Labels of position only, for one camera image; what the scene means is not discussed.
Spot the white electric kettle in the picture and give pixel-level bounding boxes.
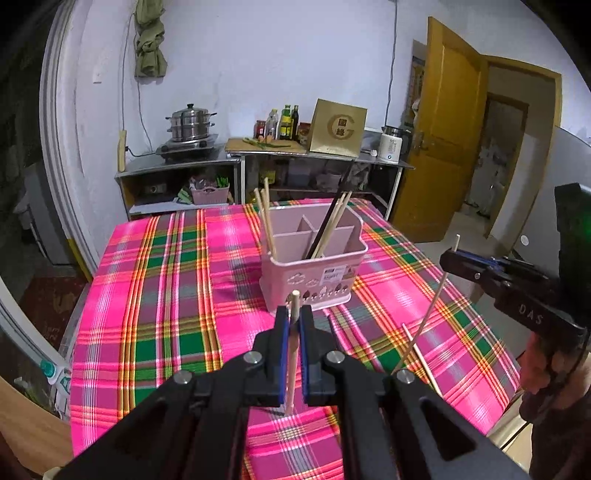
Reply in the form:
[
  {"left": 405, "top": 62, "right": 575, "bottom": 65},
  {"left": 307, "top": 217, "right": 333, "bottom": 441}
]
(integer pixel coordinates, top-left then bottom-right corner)
[{"left": 378, "top": 126, "right": 413, "bottom": 163}]

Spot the steel kitchen counter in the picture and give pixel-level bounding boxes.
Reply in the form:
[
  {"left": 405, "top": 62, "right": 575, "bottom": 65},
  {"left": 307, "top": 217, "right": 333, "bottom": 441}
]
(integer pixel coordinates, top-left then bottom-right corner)
[{"left": 225, "top": 137, "right": 416, "bottom": 222}]

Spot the gold gift box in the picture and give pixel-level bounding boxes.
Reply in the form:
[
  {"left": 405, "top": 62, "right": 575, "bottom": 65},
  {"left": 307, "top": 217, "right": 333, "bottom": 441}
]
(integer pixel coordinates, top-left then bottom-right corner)
[{"left": 308, "top": 98, "right": 369, "bottom": 158}]

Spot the black induction cooker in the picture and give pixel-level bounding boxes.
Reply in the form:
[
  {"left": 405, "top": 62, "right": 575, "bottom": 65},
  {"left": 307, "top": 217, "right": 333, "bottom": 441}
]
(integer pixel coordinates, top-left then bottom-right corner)
[{"left": 156, "top": 134, "right": 221, "bottom": 162}]

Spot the black chopstick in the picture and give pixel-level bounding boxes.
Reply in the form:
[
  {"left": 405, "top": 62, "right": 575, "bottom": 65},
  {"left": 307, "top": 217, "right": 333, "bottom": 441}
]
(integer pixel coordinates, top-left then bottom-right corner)
[
  {"left": 308, "top": 196, "right": 340, "bottom": 258},
  {"left": 314, "top": 174, "right": 350, "bottom": 257}
]

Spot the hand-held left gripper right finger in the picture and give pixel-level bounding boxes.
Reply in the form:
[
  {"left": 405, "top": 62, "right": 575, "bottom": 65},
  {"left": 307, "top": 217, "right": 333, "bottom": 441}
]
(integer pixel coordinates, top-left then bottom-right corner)
[{"left": 298, "top": 305, "right": 532, "bottom": 480}]

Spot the wall power cable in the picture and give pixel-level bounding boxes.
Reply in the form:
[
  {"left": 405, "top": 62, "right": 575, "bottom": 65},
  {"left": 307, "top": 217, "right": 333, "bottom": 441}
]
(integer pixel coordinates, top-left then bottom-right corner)
[{"left": 117, "top": 28, "right": 158, "bottom": 158}]

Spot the yellow wooden door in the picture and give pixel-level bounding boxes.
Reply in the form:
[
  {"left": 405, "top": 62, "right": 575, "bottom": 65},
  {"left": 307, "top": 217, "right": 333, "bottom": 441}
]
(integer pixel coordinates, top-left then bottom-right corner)
[{"left": 424, "top": 17, "right": 490, "bottom": 243}]

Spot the white door frame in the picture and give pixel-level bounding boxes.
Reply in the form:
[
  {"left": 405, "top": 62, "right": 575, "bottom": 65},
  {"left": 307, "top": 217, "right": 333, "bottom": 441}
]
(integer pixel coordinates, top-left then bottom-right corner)
[{"left": 39, "top": 0, "right": 108, "bottom": 283}]

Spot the small pink storage basket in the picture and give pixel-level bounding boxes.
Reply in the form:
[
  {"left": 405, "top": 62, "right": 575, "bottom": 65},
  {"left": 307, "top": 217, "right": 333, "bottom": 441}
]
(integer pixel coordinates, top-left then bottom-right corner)
[{"left": 190, "top": 184, "right": 230, "bottom": 206}]

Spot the pink plastic utensil basket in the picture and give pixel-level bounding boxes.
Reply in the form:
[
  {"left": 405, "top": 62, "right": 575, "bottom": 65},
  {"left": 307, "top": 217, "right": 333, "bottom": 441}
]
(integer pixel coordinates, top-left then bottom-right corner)
[{"left": 259, "top": 203, "right": 369, "bottom": 313}]

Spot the hanging green cloth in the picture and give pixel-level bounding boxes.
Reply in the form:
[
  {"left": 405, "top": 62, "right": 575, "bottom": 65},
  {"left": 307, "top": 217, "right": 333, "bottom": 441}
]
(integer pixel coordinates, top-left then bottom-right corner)
[{"left": 134, "top": 0, "right": 168, "bottom": 79}]

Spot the person's right hand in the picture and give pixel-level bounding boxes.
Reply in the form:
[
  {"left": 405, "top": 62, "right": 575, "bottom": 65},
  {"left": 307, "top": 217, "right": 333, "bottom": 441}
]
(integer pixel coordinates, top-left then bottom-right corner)
[{"left": 519, "top": 332, "right": 557, "bottom": 418}]

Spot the wooden chopstick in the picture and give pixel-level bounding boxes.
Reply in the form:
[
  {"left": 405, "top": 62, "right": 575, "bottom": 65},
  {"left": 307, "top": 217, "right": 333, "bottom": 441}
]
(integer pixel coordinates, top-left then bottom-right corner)
[
  {"left": 257, "top": 189, "right": 277, "bottom": 257},
  {"left": 264, "top": 177, "right": 277, "bottom": 252},
  {"left": 254, "top": 187, "right": 277, "bottom": 257},
  {"left": 318, "top": 191, "right": 353, "bottom": 258},
  {"left": 392, "top": 234, "right": 461, "bottom": 374},
  {"left": 316, "top": 193, "right": 347, "bottom": 258},
  {"left": 284, "top": 291, "right": 301, "bottom": 417},
  {"left": 402, "top": 323, "right": 443, "bottom": 398}
]

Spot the wooden cutting board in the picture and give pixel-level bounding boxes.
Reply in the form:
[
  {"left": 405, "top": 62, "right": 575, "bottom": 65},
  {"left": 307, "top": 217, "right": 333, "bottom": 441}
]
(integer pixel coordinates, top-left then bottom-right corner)
[{"left": 225, "top": 137, "right": 308, "bottom": 154}]

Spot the person's right forearm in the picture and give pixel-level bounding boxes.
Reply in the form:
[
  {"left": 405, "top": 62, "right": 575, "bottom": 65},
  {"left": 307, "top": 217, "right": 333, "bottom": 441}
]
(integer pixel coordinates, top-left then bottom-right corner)
[{"left": 519, "top": 397, "right": 591, "bottom": 480}]

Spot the steel steamer pot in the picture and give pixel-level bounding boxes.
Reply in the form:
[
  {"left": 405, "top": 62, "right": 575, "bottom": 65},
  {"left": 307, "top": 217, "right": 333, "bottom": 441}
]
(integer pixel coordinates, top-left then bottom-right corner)
[{"left": 165, "top": 104, "right": 218, "bottom": 142}]

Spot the white panel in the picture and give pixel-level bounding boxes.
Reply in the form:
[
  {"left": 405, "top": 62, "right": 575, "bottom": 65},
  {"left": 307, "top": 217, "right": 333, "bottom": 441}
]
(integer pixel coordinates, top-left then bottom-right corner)
[{"left": 489, "top": 127, "right": 591, "bottom": 264}]

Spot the pink plaid tablecloth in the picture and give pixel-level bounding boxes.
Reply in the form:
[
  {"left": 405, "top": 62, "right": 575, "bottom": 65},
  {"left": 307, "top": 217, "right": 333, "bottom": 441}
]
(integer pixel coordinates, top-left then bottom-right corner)
[{"left": 69, "top": 198, "right": 527, "bottom": 480}]

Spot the plastic water bottle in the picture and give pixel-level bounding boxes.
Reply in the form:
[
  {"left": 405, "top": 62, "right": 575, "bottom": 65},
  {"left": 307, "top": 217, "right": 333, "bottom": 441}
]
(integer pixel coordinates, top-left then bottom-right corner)
[{"left": 39, "top": 359, "right": 73, "bottom": 398}]

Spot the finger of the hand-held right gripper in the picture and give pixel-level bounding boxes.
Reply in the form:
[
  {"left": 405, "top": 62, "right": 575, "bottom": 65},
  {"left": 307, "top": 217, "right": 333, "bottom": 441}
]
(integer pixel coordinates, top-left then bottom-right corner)
[
  {"left": 438, "top": 249, "right": 509, "bottom": 299},
  {"left": 481, "top": 257, "right": 522, "bottom": 278}
]

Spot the low steel shelf table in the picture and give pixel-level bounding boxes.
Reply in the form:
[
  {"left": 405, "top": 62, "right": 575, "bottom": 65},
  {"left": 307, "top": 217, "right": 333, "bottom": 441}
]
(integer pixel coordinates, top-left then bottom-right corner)
[{"left": 115, "top": 154, "right": 244, "bottom": 221}]

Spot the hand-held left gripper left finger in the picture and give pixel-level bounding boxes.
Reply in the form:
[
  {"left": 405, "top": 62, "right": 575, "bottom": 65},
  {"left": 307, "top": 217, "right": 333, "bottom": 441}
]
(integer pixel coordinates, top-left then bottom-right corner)
[{"left": 60, "top": 305, "right": 291, "bottom": 480}]

